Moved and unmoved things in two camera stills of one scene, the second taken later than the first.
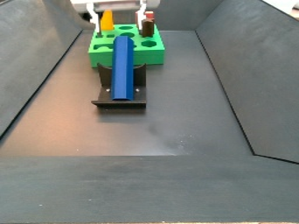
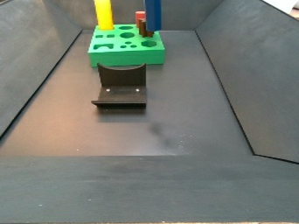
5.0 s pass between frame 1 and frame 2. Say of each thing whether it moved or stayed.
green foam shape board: stayed
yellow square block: stayed
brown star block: stayed
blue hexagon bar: moved
